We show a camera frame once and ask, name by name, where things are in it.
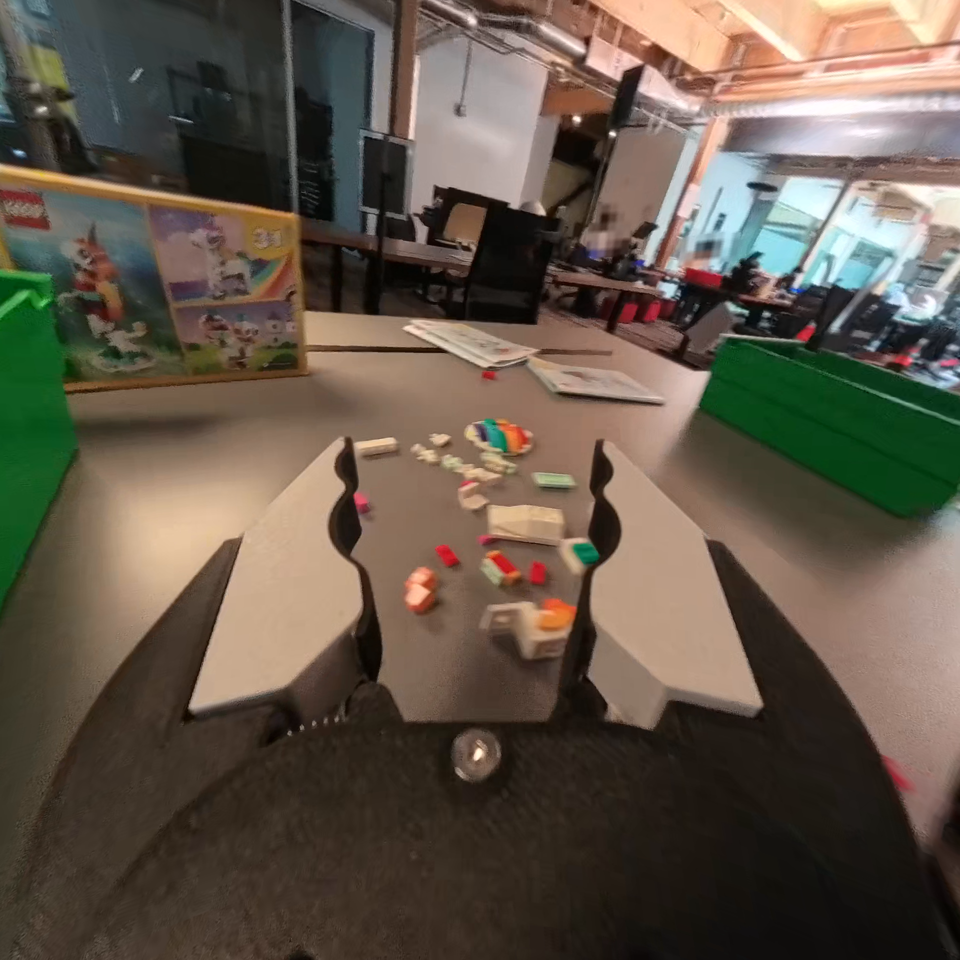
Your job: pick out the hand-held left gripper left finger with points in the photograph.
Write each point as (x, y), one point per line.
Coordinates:
(285, 600)

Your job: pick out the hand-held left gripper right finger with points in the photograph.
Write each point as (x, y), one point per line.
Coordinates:
(660, 600)

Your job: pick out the white and teal lego brick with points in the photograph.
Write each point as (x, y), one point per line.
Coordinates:
(576, 556)

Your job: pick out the small red lego brick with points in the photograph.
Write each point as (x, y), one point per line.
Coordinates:
(537, 572)

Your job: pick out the orange red lego piece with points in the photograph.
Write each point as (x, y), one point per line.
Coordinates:
(420, 589)

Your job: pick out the white and orange lego assembly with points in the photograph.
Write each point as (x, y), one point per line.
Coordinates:
(525, 634)

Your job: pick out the mint green lego plate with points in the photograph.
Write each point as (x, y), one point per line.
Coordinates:
(553, 480)

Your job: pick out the flat red lego piece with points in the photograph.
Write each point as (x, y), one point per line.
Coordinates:
(448, 556)

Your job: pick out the long white lego plate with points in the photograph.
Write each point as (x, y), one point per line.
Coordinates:
(375, 447)

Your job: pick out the small white lego brick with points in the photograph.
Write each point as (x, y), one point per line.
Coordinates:
(471, 495)

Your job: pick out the cluster of tiny white lego parts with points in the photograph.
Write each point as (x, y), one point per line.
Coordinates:
(480, 474)

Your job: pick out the lego instruction booklet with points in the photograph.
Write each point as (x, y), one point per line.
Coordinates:
(469, 343)
(592, 381)

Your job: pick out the rainbow coloured lego assembly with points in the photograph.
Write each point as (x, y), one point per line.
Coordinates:
(499, 436)

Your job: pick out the yellow lego set box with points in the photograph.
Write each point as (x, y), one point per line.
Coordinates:
(150, 285)

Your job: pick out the green plastic bin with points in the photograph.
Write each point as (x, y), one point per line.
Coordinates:
(825, 435)
(30, 450)

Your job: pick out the dark wooden table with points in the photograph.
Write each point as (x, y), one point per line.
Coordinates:
(600, 281)

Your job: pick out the dark office desk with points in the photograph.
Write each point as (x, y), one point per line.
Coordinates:
(412, 253)

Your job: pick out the black office chair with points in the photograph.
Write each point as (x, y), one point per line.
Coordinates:
(510, 262)

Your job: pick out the dark screen on stand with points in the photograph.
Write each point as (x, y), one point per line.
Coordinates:
(385, 176)

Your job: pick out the black hanging speaker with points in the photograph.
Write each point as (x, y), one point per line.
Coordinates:
(626, 97)

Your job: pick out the silver ventilation duct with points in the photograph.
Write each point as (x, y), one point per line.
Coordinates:
(525, 34)

